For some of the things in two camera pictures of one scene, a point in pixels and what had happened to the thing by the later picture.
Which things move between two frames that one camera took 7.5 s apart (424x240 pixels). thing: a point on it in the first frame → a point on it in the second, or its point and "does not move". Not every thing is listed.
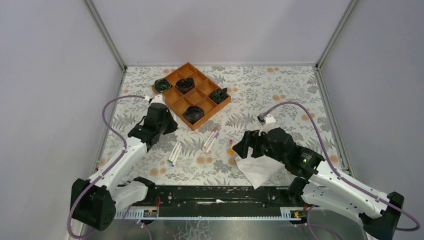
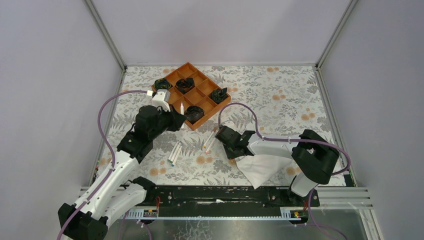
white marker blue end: [178, 154] does not move
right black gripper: [253, 145] → [230, 141]
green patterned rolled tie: [162, 85] does not move
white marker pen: [204, 145] does not move
